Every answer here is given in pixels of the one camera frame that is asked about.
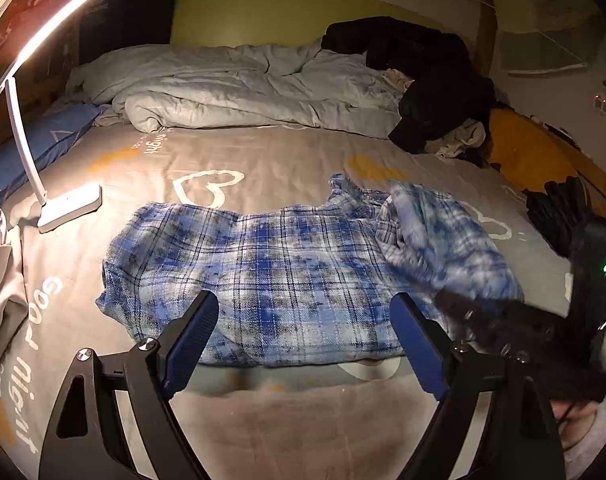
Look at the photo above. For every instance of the white wall shelf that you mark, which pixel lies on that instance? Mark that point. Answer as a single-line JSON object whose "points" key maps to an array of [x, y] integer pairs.
{"points": [[543, 67]]}

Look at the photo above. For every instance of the grey printed bed sheet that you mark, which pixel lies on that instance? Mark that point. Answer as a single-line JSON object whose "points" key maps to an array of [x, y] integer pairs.
{"points": [[283, 160]]}

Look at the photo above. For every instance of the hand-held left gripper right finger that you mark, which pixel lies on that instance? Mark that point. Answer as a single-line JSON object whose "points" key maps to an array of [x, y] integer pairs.
{"points": [[418, 350]]}

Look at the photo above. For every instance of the wall socket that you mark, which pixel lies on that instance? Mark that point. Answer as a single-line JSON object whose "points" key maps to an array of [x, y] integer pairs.
{"points": [[603, 105]]}

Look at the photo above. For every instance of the cream cloth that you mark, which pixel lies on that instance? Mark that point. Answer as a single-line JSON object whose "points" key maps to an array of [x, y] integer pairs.
{"points": [[463, 140]]}

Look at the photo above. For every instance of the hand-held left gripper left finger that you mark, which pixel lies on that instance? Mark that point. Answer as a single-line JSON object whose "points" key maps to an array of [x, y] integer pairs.
{"points": [[193, 340]]}

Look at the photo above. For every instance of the green headboard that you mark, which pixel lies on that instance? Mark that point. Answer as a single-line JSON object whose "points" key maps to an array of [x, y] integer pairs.
{"points": [[258, 15]]}

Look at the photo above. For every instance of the grey duvet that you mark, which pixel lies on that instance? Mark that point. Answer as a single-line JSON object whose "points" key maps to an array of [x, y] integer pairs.
{"points": [[208, 90]]}

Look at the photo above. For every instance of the beige cloth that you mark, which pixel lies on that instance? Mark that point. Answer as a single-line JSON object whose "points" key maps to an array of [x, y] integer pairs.
{"points": [[3, 270]]}

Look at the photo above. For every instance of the black coat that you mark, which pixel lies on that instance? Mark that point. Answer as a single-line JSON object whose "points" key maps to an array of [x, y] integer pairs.
{"points": [[433, 85]]}

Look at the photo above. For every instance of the black puffer jacket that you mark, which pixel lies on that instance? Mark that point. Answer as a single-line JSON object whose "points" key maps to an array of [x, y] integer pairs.
{"points": [[558, 215]]}

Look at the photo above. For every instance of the white desk lamp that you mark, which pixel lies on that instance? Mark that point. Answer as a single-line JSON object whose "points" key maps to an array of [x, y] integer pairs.
{"points": [[68, 205]]}

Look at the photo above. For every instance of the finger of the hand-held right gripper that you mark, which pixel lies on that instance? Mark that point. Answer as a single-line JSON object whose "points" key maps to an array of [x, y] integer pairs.
{"points": [[493, 322]]}

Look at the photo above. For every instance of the mustard yellow pillow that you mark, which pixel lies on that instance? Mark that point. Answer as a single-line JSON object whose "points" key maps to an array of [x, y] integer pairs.
{"points": [[523, 155]]}

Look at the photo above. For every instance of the blue plaid shirt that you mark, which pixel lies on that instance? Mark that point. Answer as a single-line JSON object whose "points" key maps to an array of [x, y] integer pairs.
{"points": [[283, 270]]}

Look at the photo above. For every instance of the blue pillow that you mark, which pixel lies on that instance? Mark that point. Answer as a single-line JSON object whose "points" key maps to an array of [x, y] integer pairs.
{"points": [[33, 150]]}

